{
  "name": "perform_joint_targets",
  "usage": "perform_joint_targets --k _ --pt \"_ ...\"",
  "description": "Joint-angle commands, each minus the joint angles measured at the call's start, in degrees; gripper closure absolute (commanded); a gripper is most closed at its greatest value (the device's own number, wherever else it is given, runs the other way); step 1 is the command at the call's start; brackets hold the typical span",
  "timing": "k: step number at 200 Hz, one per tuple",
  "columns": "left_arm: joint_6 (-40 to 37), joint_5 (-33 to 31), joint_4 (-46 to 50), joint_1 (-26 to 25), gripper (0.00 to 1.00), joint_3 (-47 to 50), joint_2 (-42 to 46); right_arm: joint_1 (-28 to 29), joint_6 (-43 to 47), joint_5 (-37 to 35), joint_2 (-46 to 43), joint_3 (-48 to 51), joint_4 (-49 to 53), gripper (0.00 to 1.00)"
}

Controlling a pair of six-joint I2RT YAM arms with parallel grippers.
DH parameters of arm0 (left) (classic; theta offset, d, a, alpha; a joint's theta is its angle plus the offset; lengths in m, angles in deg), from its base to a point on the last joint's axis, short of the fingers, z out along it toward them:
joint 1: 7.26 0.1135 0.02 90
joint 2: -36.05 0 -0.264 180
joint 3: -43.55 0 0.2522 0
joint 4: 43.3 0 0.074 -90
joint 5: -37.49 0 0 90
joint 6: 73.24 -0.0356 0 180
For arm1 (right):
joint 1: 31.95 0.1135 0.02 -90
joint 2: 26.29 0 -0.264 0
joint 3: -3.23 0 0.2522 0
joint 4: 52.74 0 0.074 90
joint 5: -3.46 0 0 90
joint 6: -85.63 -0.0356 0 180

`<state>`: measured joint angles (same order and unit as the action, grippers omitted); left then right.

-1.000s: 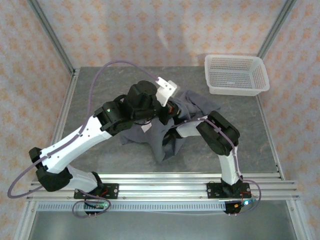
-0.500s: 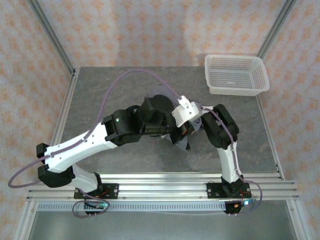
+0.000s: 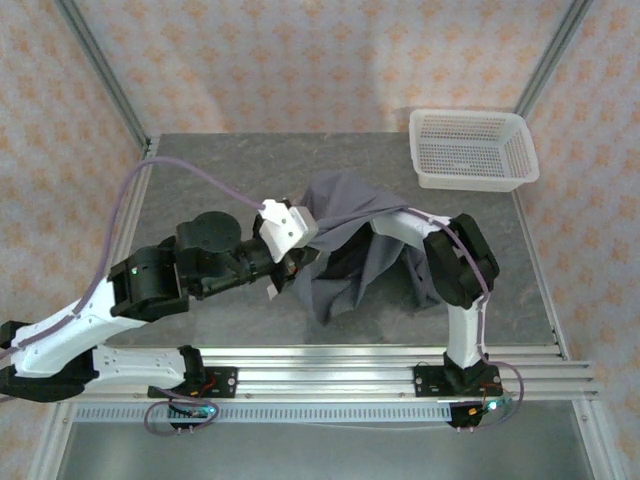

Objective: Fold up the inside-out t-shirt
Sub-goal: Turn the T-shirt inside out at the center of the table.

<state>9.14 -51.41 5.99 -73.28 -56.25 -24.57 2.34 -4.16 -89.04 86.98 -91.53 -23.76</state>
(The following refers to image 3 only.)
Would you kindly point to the grey t-shirt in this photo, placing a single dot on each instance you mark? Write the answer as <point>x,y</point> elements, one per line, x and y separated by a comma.
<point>350,200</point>

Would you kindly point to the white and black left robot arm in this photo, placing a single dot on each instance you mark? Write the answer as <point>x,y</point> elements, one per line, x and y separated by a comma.
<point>130,362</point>

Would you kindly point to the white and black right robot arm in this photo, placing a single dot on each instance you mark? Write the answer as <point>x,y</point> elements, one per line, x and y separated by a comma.
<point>462,325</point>

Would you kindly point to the small circuit board green light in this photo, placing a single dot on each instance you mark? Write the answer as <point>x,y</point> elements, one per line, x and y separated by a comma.
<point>200,411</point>
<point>492,405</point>

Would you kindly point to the white perforated plastic basket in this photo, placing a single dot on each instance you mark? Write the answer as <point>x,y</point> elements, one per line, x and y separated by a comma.
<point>465,150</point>

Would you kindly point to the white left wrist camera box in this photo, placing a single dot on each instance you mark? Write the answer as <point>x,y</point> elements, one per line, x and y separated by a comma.
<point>285,227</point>

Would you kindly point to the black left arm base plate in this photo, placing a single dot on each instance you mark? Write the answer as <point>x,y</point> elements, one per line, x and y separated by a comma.
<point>225,382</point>

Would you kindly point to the aluminium mounting rail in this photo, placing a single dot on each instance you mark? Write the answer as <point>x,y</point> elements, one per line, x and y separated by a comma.
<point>325,380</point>

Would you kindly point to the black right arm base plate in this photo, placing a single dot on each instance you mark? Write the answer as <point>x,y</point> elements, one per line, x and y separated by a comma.
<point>430,382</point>

